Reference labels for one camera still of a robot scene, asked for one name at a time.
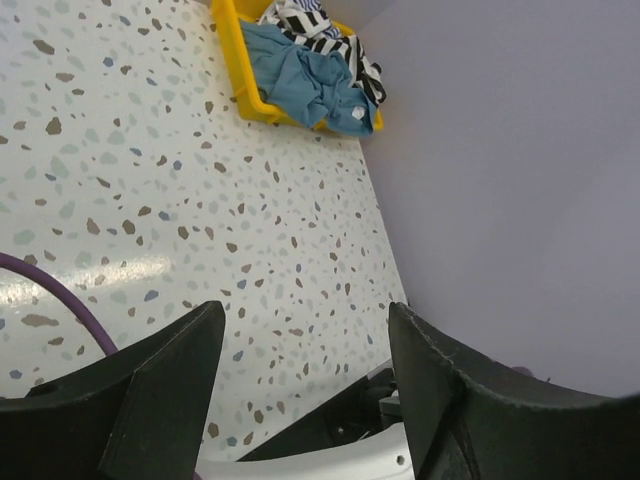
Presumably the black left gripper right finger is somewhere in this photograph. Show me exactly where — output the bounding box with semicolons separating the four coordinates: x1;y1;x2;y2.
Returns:
388;302;639;479

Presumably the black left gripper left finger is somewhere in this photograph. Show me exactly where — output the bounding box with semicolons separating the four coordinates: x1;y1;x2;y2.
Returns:
1;301;225;479

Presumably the blue tank top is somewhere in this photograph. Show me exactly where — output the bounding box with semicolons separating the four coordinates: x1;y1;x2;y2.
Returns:
241;21;377;137

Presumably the navy white striped tank top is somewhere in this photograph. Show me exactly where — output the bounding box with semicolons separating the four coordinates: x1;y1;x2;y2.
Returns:
257;0;387;106

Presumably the yellow plastic bin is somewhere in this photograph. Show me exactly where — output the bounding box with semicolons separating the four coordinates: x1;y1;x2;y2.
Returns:
211;1;383;131

